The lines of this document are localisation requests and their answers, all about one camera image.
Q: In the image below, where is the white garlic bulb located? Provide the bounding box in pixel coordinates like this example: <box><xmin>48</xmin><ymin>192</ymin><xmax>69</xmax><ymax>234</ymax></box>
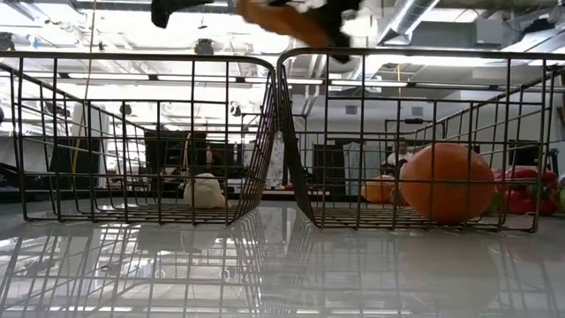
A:
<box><xmin>182</xmin><ymin>172</ymin><xmax>230</xmax><ymax>209</ymax></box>

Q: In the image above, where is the person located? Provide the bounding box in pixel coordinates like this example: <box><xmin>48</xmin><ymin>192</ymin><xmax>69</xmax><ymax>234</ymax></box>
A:
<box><xmin>381</xmin><ymin>136</ymin><xmax>417</xmax><ymax>178</ymax></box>

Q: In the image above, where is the orange lumpy round vegetable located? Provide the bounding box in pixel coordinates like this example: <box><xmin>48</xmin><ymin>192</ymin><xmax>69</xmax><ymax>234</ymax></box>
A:
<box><xmin>360</xmin><ymin>175</ymin><xmax>397</xmax><ymax>205</ymax></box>

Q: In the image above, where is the silver ventilation duct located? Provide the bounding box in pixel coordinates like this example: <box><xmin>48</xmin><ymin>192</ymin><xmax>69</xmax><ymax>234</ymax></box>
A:
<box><xmin>377</xmin><ymin>0</ymin><xmax>442</xmax><ymax>45</ymax></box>

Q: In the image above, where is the red bell pepper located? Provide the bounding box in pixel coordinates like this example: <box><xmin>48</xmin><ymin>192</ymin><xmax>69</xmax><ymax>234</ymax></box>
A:
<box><xmin>501</xmin><ymin>166</ymin><xmax>561</xmax><ymax>217</ymax></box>

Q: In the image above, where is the ceiling strip light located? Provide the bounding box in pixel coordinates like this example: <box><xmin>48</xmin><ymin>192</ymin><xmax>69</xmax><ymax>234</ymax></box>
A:
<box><xmin>414</xmin><ymin>81</ymin><xmax>491</xmax><ymax>89</ymax></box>
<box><xmin>68</xmin><ymin>72</ymin><xmax>151</xmax><ymax>81</ymax></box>
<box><xmin>329</xmin><ymin>79</ymin><xmax>410</xmax><ymax>88</ymax></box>
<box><xmin>245</xmin><ymin>77</ymin><xmax>326</xmax><ymax>86</ymax></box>
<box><xmin>156</xmin><ymin>74</ymin><xmax>237</xmax><ymax>83</ymax></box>

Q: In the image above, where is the white tower fan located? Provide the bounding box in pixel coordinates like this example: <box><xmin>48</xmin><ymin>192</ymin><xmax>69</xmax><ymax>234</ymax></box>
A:
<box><xmin>266</xmin><ymin>131</ymin><xmax>287</xmax><ymax>190</ymax></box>

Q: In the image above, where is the green avocado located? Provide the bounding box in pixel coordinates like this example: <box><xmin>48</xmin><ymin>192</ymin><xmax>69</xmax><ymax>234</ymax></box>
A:
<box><xmin>486</xmin><ymin>189</ymin><xmax>503</xmax><ymax>216</ymax></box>

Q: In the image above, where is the black computer monitor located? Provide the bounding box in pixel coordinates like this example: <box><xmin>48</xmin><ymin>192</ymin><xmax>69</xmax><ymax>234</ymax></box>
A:
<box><xmin>507</xmin><ymin>140</ymin><xmax>543</xmax><ymax>168</ymax></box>

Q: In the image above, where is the long orange pepper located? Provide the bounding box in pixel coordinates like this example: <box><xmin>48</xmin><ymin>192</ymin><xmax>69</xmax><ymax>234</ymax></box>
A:
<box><xmin>232</xmin><ymin>0</ymin><xmax>330</xmax><ymax>49</ymax></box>

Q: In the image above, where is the round ceiling device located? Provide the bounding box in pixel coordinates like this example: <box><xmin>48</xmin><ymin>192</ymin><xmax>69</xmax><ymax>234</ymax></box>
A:
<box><xmin>193</xmin><ymin>38</ymin><xmax>215</xmax><ymax>57</ymax></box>

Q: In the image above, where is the large orange fruit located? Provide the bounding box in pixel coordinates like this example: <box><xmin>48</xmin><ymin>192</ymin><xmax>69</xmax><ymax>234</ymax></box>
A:
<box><xmin>399</xmin><ymin>141</ymin><xmax>496</xmax><ymax>225</ymax></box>

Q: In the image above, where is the metal wire basket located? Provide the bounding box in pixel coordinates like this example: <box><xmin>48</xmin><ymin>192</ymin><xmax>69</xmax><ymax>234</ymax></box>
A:
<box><xmin>275</xmin><ymin>47</ymin><xmax>565</xmax><ymax>234</ymax></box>
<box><xmin>0</xmin><ymin>50</ymin><xmax>278</xmax><ymax>227</ymax></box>

